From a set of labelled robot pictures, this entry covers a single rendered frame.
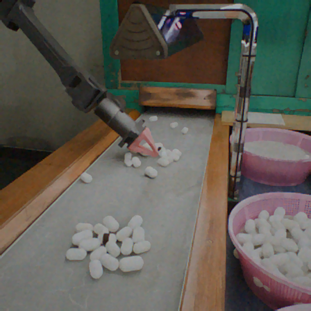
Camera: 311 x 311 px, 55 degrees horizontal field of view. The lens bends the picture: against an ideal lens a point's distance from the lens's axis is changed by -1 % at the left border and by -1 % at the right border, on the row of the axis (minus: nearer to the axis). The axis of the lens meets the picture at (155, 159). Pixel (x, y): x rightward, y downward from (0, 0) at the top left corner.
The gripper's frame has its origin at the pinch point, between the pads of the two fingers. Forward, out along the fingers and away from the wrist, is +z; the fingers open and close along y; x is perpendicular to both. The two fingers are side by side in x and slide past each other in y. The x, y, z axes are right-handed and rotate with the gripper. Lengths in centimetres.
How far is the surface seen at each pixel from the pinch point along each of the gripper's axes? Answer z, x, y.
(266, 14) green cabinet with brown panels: -1, -46, 46
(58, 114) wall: -62, 94, 135
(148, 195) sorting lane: 3.4, 0.1, -18.3
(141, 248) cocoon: 5.3, -3.1, -37.0
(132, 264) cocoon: 5.0, -3.2, -41.1
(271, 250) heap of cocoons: 21.9, -15.8, -31.5
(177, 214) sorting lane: 9.1, -4.7, -24.3
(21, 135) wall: -78, 135, 137
